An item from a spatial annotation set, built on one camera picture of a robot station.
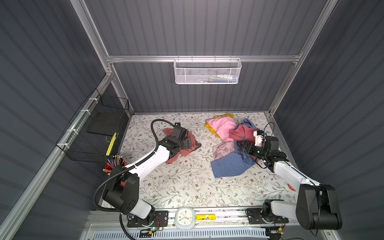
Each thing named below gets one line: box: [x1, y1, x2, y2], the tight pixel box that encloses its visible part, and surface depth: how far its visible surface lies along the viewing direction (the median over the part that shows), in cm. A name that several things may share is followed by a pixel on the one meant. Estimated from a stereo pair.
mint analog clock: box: [174, 206, 196, 230], surface depth 73 cm
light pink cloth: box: [212, 141, 236, 159], surface depth 95 cm
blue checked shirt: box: [210, 118, 257, 179], surface depth 90 cm
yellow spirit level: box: [196, 214, 217, 221], surface depth 74 cm
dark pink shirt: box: [229, 124, 256, 143], surface depth 93 cm
